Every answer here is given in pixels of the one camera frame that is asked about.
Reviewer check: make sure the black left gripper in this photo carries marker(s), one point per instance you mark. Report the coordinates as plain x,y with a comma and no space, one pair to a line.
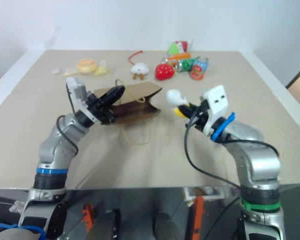
98,108

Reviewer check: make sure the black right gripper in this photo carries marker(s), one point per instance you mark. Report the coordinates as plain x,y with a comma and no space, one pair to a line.
201,117

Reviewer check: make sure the white and yellow plush toy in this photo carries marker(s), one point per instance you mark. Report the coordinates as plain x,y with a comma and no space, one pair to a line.
175,97

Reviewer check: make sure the brown paper bag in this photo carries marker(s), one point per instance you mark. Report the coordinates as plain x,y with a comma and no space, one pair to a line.
137,100

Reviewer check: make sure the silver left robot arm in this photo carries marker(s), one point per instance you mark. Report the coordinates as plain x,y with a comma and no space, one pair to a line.
57,145

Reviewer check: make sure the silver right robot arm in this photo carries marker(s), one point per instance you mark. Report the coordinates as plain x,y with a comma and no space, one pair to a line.
257,160

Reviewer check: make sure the red strawberry plush toy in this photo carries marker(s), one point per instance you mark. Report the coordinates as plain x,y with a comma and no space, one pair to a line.
164,72

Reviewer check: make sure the yellow snack in clear wrapper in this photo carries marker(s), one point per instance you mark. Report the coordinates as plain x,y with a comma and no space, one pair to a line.
102,69

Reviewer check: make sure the wrapped round bread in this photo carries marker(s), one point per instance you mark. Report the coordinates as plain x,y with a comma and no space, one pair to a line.
86,65

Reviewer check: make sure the red and blue can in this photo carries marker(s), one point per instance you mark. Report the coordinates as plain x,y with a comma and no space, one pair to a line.
199,68

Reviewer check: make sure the green drink can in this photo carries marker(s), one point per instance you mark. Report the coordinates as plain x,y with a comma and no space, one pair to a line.
186,65

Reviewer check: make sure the orange carrot toy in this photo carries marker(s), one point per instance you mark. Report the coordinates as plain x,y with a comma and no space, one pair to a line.
180,55

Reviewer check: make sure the green and red snack packet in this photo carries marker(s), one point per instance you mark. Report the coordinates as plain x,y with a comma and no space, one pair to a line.
176,47

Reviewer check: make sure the white box under table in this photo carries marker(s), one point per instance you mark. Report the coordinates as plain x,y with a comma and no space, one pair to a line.
207,192

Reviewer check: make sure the orange upright bar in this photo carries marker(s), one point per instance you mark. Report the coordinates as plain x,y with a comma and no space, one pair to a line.
198,217

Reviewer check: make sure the orange clamp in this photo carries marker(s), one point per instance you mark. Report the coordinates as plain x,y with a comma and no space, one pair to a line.
88,215

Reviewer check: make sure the dark rounded shape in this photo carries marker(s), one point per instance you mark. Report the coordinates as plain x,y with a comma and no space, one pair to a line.
112,225

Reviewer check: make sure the white connector on floor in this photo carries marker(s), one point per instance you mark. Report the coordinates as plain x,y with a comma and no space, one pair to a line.
16,206

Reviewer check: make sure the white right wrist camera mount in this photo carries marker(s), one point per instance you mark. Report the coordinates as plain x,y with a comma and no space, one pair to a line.
217,105

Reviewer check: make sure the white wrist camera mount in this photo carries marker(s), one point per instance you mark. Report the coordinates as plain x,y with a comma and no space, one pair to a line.
217,105
76,90

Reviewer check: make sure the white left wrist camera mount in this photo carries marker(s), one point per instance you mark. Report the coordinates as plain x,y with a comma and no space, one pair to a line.
76,90

